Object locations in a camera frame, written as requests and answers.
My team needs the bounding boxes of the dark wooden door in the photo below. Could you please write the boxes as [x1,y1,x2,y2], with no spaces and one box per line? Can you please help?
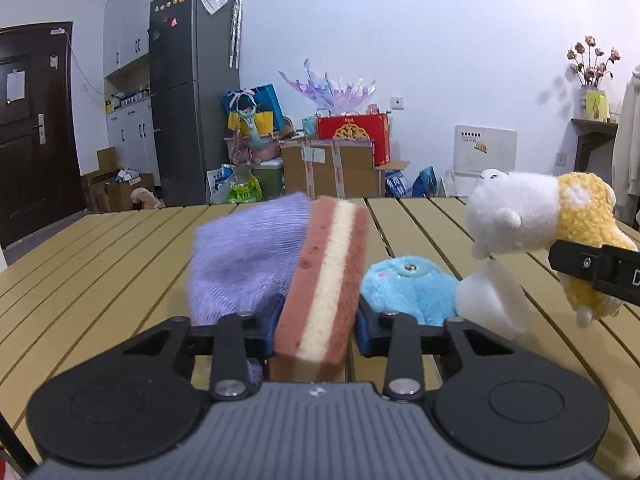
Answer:
[0,22,85,251]

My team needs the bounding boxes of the blue tissue pack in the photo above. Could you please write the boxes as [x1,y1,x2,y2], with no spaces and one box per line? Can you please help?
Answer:
[384,170,414,199]

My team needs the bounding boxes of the white hanging garment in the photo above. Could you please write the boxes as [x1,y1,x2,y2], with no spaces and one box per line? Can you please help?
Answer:
[611,65,640,227]

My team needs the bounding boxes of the white flower vase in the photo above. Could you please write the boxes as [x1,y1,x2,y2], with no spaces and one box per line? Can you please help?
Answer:
[580,85,609,122]

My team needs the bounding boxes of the pink bag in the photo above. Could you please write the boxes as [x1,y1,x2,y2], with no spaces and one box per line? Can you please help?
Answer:
[225,136,282,167]

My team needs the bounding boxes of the blue plastic bag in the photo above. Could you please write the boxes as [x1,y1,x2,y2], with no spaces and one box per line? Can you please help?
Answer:
[412,166,439,198]

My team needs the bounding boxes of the white and yellow plush toy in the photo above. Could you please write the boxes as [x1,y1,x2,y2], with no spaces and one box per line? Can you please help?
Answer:
[464,169,638,328]

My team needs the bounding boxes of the purple knit cloth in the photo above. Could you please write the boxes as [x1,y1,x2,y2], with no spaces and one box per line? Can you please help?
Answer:
[189,192,315,386]

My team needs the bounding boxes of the white paper note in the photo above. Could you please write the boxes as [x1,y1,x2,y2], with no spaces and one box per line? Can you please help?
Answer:
[5,69,26,104]

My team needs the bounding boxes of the white paper cup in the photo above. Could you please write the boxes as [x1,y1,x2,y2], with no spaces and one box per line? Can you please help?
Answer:
[456,259,532,341]

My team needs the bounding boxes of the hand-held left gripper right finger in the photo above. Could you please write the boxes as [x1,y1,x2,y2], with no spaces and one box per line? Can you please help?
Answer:
[355,304,518,402]

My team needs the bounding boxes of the blue plush toy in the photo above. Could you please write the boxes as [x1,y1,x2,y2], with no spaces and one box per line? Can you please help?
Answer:
[360,256,461,326]

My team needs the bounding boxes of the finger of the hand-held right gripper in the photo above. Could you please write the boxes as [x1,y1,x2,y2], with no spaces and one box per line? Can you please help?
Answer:
[547,239,606,289]

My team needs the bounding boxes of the beige plush slipper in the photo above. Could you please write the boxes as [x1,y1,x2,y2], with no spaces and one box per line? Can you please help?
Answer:
[130,187,164,210]

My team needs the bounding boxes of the grey refrigerator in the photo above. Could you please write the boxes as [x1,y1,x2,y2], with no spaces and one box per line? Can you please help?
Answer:
[149,0,242,207]

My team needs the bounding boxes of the blue gift bag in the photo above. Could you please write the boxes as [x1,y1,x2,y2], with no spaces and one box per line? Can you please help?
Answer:
[221,84,284,133]

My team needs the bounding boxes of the yellow gift bag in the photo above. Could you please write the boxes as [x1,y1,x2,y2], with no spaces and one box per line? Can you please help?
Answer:
[227,110,277,137]

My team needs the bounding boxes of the green snack bag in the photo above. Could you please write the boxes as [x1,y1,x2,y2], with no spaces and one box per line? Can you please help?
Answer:
[227,177,264,205]

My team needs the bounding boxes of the pink and cream sponge block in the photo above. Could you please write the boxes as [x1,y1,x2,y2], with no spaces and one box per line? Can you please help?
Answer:
[267,196,372,383]

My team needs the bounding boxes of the dried flowers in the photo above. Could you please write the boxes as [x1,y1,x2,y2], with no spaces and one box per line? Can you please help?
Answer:
[566,35,622,89]

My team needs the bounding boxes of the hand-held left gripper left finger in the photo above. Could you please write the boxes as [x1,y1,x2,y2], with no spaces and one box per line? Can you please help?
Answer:
[120,294,287,402]

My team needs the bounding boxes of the white wall heater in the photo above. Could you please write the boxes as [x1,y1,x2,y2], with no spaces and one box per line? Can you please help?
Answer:
[453,124,518,177]

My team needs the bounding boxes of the green cooler box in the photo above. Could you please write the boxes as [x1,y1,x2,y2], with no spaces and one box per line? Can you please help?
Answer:
[251,160,287,199]

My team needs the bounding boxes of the iridescent bouquet wrap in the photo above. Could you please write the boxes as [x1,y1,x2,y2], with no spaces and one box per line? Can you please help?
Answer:
[278,59,377,117]

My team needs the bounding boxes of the white plastic bag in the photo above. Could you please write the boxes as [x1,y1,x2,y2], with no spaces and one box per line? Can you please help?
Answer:
[206,164,237,205]

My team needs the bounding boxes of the white wall cabinets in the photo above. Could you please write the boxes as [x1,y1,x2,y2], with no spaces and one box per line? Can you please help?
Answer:
[102,0,162,187]

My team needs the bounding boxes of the red gift box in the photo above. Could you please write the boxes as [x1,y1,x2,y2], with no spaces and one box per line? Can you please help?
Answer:
[316,112,391,167]

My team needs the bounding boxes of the open cardboard box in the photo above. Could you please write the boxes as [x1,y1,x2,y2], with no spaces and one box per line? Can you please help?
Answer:
[81,147,157,213]

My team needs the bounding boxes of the taped cardboard box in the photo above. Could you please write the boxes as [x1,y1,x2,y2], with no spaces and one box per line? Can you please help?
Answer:
[281,139,382,200]

